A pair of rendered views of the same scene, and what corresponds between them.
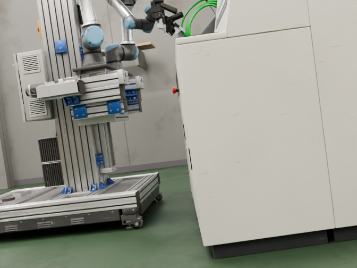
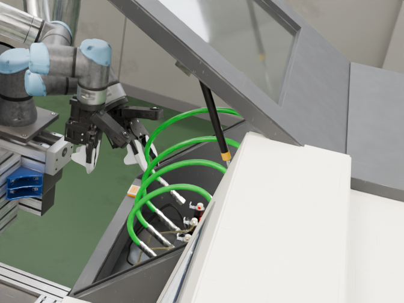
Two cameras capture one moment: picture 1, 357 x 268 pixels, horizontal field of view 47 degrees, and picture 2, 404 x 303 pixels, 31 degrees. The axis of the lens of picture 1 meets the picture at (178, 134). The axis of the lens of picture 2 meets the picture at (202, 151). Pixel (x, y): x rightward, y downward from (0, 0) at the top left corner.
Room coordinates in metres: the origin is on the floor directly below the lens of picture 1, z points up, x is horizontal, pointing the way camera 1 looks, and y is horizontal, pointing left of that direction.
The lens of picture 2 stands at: (1.11, -0.46, 2.22)
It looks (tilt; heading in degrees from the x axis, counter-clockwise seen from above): 29 degrees down; 6
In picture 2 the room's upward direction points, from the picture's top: 11 degrees clockwise
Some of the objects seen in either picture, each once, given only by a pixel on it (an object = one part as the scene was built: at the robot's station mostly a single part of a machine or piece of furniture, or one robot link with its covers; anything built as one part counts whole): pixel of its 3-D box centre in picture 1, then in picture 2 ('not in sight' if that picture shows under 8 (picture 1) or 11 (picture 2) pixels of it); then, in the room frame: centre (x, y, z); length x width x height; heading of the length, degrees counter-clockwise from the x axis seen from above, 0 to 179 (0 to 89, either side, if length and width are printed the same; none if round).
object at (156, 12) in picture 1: (158, 10); (86, 120); (2.70, 0.02, 1.35); 0.09 x 0.08 x 0.12; 90
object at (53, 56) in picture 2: not in sight; (53, 57); (2.68, 0.11, 1.51); 0.11 x 0.11 x 0.08; 18
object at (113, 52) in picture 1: (113, 52); (18, 71); (3.18, 0.41, 1.20); 0.13 x 0.12 x 0.14; 126
